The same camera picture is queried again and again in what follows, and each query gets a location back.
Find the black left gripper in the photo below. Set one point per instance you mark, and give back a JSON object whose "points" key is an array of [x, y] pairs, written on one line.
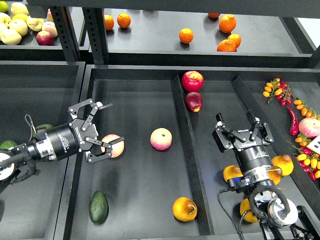
{"points": [[81, 134]]}

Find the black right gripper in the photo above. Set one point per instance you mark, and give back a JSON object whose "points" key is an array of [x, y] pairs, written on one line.
{"points": [[250, 149]]}

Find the dark green avocado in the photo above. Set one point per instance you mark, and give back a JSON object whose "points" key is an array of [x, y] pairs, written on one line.
{"points": [[98, 207]]}

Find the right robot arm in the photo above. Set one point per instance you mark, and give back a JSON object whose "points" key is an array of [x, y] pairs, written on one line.
{"points": [[267, 203]]}

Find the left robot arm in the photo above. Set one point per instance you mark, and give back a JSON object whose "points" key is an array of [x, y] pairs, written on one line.
{"points": [[18, 163]]}

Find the green avocado upper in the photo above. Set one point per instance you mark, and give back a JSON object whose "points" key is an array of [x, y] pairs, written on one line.
{"points": [[44, 126]]}

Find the yellow pear middle hidden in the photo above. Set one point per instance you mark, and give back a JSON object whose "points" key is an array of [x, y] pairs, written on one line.
{"points": [[275, 174]]}

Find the green avocado far left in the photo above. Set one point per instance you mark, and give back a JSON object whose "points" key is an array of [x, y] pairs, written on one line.
{"points": [[8, 144]]}

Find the pale pear front left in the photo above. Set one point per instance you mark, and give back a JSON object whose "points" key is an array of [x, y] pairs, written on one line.
{"points": [[10, 37]]}

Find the pink apple left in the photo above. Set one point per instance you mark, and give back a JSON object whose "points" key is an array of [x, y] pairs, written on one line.
{"points": [[117, 148]]}

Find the pink apple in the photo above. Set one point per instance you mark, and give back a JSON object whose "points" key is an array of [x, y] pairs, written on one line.
{"points": [[117, 148], [161, 139]]}

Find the red chili pepper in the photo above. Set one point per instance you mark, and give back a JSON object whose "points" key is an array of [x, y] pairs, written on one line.
{"points": [[294, 125]]}

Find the cherry tomato bunch upper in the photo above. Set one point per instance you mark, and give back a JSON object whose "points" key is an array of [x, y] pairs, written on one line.
{"points": [[279, 90]]}

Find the cherry tomato bunch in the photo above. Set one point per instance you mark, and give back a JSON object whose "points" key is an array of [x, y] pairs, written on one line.
{"points": [[279, 90], [308, 159]]}

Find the dark red apple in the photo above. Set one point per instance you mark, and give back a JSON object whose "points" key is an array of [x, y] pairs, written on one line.
{"points": [[194, 101]]}

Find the pink apple right edge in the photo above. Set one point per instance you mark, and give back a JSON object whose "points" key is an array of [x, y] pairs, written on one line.
{"points": [[310, 127]]}

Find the cherry tomato bunch lower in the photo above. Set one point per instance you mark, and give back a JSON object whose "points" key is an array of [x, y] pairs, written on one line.
{"points": [[308, 159]]}

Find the white label card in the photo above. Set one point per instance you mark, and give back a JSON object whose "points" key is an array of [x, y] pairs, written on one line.
{"points": [[314, 145]]}

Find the bright red apple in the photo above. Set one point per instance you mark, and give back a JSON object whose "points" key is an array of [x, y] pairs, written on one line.
{"points": [[192, 81]]}

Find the pink apple centre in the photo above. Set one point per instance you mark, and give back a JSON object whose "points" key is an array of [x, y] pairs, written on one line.
{"points": [[161, 139]]}

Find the black left tray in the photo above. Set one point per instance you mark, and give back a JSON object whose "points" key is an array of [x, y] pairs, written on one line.
{"points": [[37, 208]]}

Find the black tray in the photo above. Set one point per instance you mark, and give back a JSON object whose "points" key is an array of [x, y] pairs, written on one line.
{"points": [[142, 184], [37, 208]]}

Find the black divider left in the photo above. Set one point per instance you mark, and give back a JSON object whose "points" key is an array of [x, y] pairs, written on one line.
{"points": [[196, 183]]}

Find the black middle tray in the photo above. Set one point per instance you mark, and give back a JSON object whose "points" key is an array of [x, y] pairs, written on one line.
{"points": [[142, 184]]}

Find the orange on shelf front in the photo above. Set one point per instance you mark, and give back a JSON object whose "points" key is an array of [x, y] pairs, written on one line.
{"points": [[227, 45]]}

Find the orange on shelf right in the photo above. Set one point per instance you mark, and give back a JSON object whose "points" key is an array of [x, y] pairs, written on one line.
{"points": [[235, 38]]}

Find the red apple on shelf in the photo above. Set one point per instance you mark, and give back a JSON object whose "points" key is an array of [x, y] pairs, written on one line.
{"points": [[45, 38]]}

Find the peach on shelf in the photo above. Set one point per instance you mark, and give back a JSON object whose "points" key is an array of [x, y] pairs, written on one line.
{"points": [[50, 27]]}

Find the orange on shelf left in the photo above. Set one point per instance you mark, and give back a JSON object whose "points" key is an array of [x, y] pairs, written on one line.
{"points": [[108, 22]]}

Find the large orange on shelf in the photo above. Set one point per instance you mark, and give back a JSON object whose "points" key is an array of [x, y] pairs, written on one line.
{"points": [[227, 23]]}

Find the orange on shelf centre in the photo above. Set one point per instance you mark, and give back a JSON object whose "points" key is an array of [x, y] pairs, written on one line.
{"points": [[186, 35]]}

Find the yellow green apple shelf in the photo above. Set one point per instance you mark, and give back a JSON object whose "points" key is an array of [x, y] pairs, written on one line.
{"points": [[35, 24]]}

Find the black shelf rack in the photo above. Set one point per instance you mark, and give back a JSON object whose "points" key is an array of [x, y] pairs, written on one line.
{"points": [[270, 33]]}

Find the pale apple on shelf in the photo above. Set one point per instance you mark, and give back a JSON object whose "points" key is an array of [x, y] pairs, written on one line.
{"points": [[20, 26]]}

